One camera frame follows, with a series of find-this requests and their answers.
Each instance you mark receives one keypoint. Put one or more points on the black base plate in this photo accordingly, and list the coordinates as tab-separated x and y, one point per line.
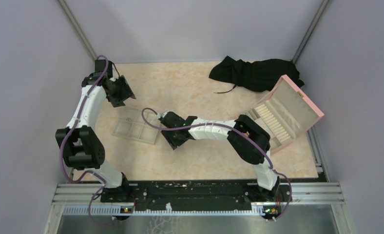
194	195

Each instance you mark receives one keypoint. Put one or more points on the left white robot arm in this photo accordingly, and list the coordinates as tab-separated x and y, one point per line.
79	146

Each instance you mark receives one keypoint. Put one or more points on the white toothed cable rail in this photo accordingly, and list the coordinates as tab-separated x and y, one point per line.
119	210

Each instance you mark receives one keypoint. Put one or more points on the pink jewelry box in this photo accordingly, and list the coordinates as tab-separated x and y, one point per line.
285	112

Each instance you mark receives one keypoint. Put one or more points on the black cloth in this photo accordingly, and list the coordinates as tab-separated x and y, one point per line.
257	76

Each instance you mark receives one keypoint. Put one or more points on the aluminium frame rail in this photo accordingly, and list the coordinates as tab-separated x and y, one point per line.
302	193

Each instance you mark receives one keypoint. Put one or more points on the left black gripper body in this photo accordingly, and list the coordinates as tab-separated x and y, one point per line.
111	92

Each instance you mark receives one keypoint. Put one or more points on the grey divided tray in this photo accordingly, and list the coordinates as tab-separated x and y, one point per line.
131	125

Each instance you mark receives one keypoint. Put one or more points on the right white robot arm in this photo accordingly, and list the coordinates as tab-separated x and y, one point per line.
248	139

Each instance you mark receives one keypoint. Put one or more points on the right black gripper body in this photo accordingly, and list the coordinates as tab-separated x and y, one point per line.
162	131

